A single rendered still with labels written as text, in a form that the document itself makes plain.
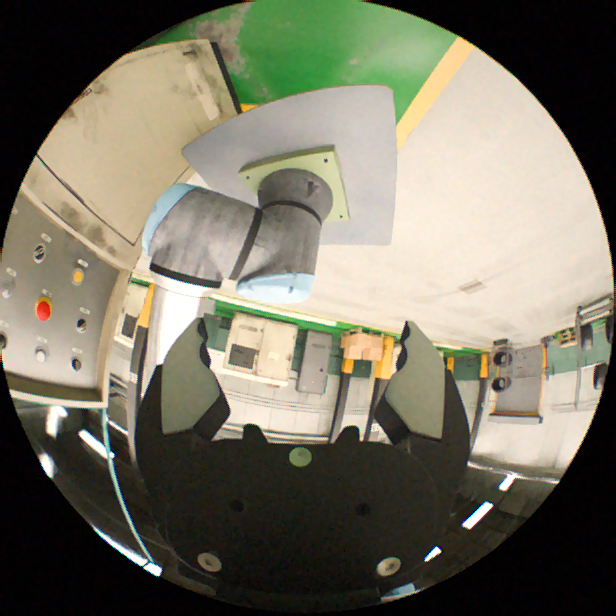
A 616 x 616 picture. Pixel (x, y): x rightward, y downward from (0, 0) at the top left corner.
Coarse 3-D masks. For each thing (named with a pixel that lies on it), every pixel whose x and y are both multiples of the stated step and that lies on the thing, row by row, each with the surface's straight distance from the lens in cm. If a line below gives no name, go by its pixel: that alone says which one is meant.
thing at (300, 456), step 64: (256, 448) 6; (320, 448) 6; (384, 448) 6; (192, 512) 6; (256, 512) 5; (320, 512) 5; (384, 512) 6; (192, 576) 7; (256, 576) 6; (320, 576) 6; (384, 576) 6
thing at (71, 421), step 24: (24, 408) 61; (48, 408) 60; (72, 408) 61; (96, 408) 62; (48, 432) 64; (72, 432) 65; (96, 432) 67; (48, 456) 68; (72, 456) 69; (96, 456) 71; (72, 480) 75; (96, 480) 77; (72, 504) 82; (96, 504) 84; (120, 504) 89; (96, 528) 94; (120, 528) 99; (144, 552) 123
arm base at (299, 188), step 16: (272, 176) 44; (288, 176) 42; (304, 176) 42; (272, 192) 42; (288, 192) 40; (304, 192) 41; (320, 192) 43; (304, 208) 39; (320, 208) 42; (320, 224) 42
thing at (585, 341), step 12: (612, 300) 587; (576, 312) 561; (588, 312) 510; (600, 312) 569; (612, 312) 540; (576, 324) 559; (588, 324) 517; (612, 324) 522; (576, 336) 560; (588, 336) 501; (612, 336) 526; (588, 348) 516; (600, 372) 512; (576, 384) 556; (600, 384) 518; (576, 408) 506
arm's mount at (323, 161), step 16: (272, 160) 46; (288, 160) 43; (304, 160) 42; (320, 160) 42; (336, 160) 42; (240, 176) 50; (256, 176) 48; (320, 176) 45; (336, 176) 44; (256, 192) 52; (336, 192) 48; (336, 208) 52
